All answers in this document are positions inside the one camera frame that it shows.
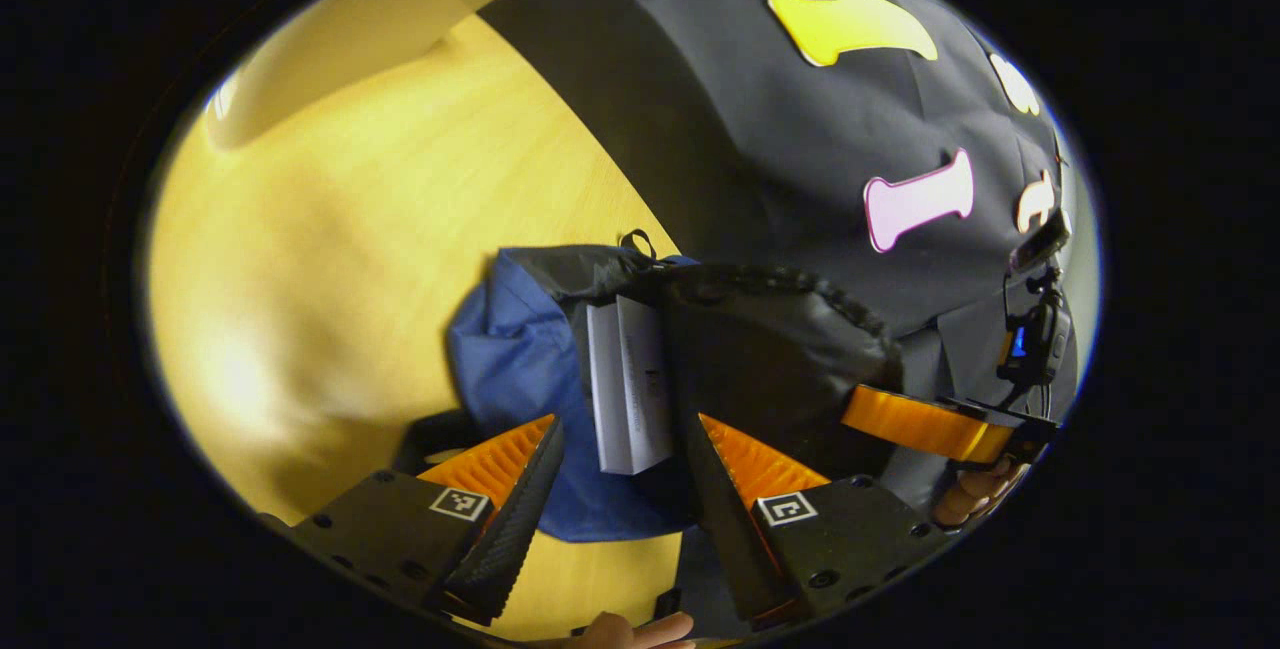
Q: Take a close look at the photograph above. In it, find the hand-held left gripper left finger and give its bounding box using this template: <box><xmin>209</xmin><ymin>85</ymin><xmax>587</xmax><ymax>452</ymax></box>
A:
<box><xmin>260</xmin><ymin>414</ymin><xmax>566</xmax><ymax>627</ymax></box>

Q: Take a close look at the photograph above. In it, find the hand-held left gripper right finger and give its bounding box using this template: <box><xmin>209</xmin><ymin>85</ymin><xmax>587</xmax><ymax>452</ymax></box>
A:
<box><xmin>683</xmin><ymin>412</ymin><xmax>956</xmax><ymax>630</ymax></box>

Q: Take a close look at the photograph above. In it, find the white cover book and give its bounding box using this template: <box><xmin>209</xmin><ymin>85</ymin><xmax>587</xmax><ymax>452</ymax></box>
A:
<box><xmin>585</xmin><ymin>295</ymin><xmax>676</xmax><ymax>476</ymax></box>

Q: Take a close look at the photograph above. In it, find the blue schoolbag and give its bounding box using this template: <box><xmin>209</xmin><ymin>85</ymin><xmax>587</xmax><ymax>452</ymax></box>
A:
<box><xmin>390</xmin><ymin>229</ymin><xmax>906</xmax><ymax>542</ymax></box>

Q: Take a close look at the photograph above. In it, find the black backdrop cloth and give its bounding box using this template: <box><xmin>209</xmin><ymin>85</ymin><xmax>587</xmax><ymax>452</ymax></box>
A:
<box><xmin>478</xmin><ymin>0</ymin><xmax>1101</xmax><ymax>530</ymax></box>

